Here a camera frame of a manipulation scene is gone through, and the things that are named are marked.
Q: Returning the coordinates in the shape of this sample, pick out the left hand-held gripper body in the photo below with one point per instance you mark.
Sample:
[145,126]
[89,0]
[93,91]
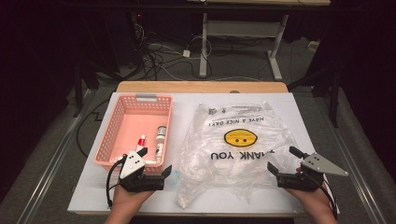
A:
[132,165]

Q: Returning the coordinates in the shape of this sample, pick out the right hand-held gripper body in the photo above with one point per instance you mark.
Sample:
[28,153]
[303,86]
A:
[317,165]

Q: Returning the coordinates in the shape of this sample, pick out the red and white tube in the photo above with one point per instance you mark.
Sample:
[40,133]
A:
[141,143]

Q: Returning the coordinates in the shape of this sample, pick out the small white labelled bottle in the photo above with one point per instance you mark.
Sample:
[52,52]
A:
[160,141]

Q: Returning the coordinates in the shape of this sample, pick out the pink plastic basket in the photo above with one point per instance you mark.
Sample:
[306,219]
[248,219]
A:
[134,124]

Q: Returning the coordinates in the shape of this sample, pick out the clear plastic bag yellow smiley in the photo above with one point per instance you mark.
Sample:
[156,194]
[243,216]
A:
[224,174]

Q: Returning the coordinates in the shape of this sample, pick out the person's right hand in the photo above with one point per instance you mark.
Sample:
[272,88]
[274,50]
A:
[316,200]

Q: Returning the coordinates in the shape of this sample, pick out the person's left hand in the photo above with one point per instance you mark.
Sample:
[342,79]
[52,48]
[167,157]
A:
[127,200]

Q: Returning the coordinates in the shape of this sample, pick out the white board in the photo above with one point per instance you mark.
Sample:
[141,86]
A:
[90,193]

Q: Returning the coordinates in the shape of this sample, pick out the black stand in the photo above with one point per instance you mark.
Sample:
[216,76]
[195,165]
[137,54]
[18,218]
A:
[77,93]
[334,102]

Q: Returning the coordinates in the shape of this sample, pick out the white power adapter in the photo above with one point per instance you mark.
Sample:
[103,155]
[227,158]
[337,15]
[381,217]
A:
[186,53]

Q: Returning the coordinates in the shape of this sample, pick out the aluminium rail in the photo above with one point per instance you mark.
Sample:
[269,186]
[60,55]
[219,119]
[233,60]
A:
[358,183]
[53,168]

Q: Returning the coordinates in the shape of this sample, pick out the white metal desk frame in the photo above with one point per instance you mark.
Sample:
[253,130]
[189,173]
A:
[239,28]

